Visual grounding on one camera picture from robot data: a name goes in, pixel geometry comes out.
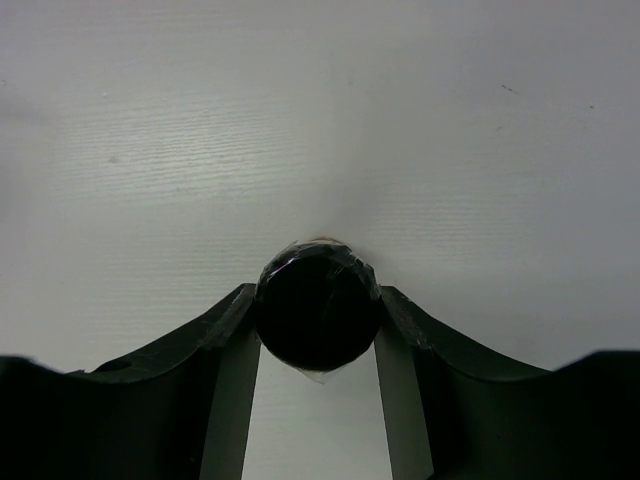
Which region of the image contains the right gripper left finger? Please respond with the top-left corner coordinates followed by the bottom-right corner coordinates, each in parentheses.
top-left (1, 284), bottom-right (260, 479)

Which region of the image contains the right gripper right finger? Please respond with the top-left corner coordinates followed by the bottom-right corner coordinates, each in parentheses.
top-left (375, 287), bottom-right (639, 479)

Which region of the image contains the spice jar taped lid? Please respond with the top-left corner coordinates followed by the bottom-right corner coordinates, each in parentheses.
top-left (253, 237), bottom-right (383, 384)

